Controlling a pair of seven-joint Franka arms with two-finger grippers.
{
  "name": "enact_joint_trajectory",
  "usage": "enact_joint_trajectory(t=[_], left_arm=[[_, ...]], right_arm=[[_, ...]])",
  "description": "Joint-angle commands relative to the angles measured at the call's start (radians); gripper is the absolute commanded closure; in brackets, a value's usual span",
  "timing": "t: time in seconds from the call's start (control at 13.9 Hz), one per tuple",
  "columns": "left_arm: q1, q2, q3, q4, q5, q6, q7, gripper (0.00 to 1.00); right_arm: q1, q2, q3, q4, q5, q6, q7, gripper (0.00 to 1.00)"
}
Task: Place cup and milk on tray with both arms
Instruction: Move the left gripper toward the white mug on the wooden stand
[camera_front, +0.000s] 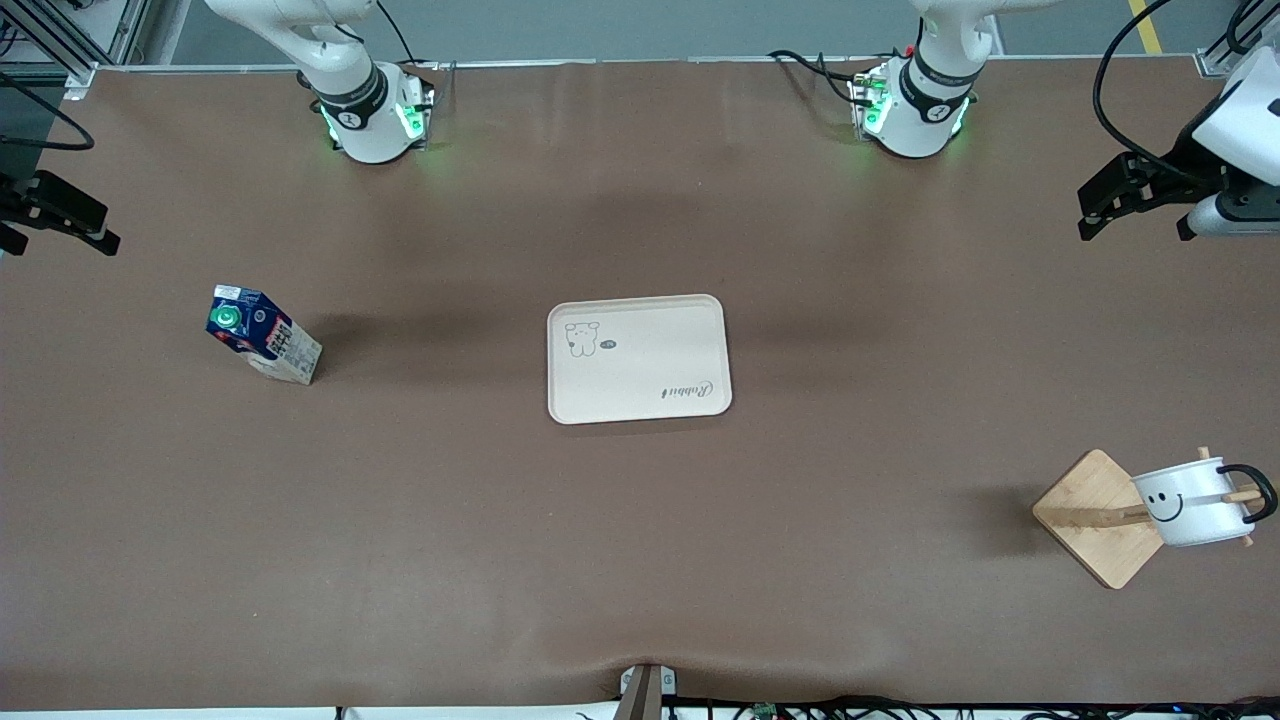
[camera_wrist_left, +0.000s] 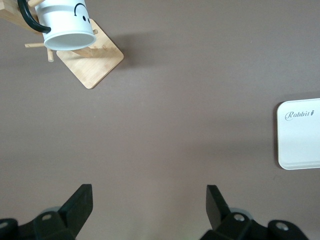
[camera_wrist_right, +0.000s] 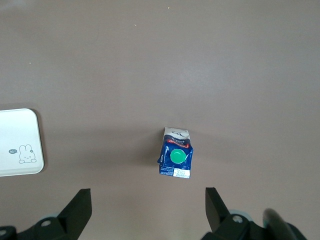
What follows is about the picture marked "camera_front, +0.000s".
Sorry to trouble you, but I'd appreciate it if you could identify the blue white milk carton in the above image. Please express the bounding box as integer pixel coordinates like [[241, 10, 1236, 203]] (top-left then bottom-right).
[[205, 284, 325, 386]]

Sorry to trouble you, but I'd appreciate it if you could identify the white smiley mug black handle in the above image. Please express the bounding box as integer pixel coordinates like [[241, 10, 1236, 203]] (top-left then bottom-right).
[[1131, 456, 1279, 549]]

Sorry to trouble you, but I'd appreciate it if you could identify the cream rabbit print tray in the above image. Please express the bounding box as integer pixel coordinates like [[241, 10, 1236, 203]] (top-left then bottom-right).
[[546, 293, 734, 426]]

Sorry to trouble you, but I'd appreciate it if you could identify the wooden mug stand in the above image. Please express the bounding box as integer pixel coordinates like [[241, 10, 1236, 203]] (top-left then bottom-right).
[[1031, 446, 1263, 591]]

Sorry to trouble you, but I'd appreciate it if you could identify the black cable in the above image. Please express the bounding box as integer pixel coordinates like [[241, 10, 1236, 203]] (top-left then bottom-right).
[[375, 0, 422, 69], [1093, 0, 1216, 187], [0, 72, 98, 154], [768, 49, 863, 107]]

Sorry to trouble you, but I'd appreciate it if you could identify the aluminium frame profile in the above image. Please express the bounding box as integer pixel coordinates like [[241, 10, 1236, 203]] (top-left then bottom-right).
[[1194, 0, 1280, 78], [0, 0, 153, 73]]

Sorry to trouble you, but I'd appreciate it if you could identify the grey metal mount bracket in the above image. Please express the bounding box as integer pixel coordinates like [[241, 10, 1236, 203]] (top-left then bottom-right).
[[618, 663, 679, 720]]

